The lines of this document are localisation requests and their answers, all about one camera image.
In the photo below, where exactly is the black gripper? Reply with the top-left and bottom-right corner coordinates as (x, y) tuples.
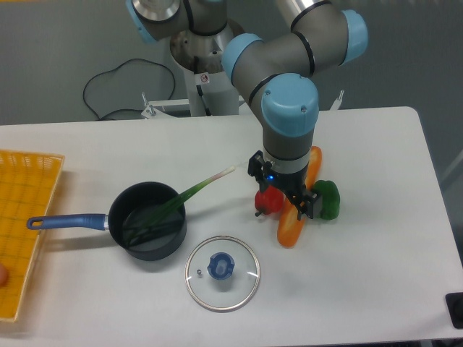
(247, 150), (323, 220)

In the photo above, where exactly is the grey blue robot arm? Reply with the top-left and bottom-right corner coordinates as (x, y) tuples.
(126, 1), (368, 218)

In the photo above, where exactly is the glass pot lid blue knob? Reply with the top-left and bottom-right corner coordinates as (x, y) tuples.
(184, 235), (261, 313)

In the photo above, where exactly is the red bell pepper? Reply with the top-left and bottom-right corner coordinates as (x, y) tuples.
(266, 186), (284, 214)

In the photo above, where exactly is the orange carrot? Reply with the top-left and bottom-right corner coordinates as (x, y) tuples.
(276, 145), (323, 249)

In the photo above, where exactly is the green bell pepper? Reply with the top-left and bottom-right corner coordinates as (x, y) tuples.
(313, 180), (341, 220)

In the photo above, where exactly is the green spring onion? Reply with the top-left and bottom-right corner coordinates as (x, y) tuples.
(123, 166), (236, 247)

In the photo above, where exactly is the yellow woven basket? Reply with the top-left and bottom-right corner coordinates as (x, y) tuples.
(1, 150), (65, 322)

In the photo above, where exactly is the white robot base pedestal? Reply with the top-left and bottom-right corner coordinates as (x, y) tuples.
(140, 21), (254, 119)

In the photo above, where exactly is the black saucepan blue handle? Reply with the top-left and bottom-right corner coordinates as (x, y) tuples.
(26, 181), (187, 261)

